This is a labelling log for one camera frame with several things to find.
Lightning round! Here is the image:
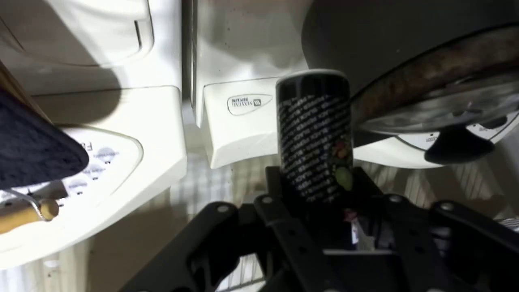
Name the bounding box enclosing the white dryer machine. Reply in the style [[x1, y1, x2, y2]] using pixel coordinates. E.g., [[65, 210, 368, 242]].
[[0, 0, 188, 273]]

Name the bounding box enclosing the dark folded cloth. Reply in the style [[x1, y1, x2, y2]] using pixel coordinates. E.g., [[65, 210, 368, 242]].
[[0, 87, 91, 192]]

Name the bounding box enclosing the wooden handle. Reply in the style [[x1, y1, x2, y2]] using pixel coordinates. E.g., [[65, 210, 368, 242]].
[[0, 197, 62, 236]]

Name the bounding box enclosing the white wire shelf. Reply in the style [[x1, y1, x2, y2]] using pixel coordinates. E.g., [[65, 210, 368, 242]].
[[161, 151, 519, 292]]

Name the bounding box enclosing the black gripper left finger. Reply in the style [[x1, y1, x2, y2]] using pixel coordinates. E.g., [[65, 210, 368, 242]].
[[120, 166, 337, 292]]

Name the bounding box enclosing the white washing machine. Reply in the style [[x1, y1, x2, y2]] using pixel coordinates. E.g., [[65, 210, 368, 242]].
[[193, 0, 519, 171]]

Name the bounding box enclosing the black pot with lid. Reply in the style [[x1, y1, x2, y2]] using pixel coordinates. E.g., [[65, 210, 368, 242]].
[[298, 0, 519, 166]]

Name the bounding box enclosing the black container with white print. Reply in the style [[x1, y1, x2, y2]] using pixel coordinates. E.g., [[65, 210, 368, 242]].
[[274, 69, 357, 205]]

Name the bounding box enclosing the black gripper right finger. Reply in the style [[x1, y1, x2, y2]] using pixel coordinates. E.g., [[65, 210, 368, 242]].
[[350, 168, 519, 292]]

